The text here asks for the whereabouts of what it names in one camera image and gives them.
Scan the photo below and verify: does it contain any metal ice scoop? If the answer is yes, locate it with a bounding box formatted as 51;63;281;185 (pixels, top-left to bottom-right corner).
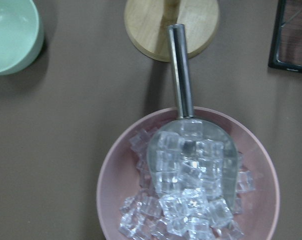
146;24;239;210

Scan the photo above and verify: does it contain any pink ice bowl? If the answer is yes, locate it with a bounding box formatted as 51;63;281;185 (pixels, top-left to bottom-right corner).
96;107;280;240

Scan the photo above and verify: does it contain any wooden cup tree stand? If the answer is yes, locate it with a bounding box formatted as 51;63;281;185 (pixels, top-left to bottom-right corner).
124;0;220;62

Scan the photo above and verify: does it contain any wine glass rack tray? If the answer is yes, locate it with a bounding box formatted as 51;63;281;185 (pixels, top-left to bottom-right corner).
268;0;302;73

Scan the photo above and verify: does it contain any mint green bowl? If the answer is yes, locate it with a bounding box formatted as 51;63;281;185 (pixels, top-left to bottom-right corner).
0;0;44;76

